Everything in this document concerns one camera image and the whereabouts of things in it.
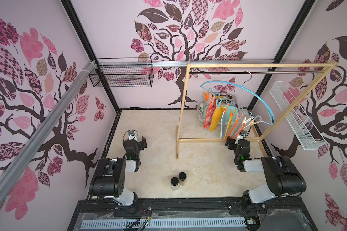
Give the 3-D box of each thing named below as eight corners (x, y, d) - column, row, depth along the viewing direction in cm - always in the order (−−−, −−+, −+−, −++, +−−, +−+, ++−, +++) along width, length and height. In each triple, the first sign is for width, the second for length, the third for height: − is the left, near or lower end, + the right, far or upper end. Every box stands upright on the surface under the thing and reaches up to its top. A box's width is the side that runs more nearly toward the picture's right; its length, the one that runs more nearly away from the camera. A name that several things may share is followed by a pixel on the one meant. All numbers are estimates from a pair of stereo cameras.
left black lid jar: (173, 192, 81) (172, 187, 73) (170, 184, 84) (169, 178, 76) (179, 189, 82) (180, 184, 74) (177, 181, 85) (176, 175, 77)
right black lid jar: (178, 186, 82) (178, 180, 75) (178, 178, 85) (178, 172, 78) (185, 185, 82) (186, 180, 75) (185, 178, 85) (186, 172, 78)
